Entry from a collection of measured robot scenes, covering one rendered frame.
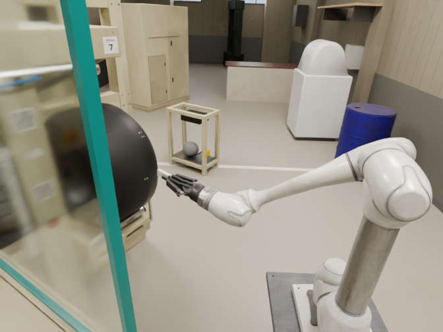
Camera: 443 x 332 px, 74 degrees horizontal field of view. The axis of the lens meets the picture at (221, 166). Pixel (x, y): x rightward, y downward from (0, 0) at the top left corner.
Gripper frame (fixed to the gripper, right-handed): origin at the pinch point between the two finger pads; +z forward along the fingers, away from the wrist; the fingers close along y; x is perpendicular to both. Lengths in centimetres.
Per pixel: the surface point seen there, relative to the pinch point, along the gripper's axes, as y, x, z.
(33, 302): 66, -6, -19
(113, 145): 10.5, -10.2, 19.1
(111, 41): -28, -40, 64
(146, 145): -5.0, -6.1, 15.3
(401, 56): -427, -29, -61
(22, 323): 70, -7, -23
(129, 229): 4.2, 39.9, 16.4
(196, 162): -197, 126, 108
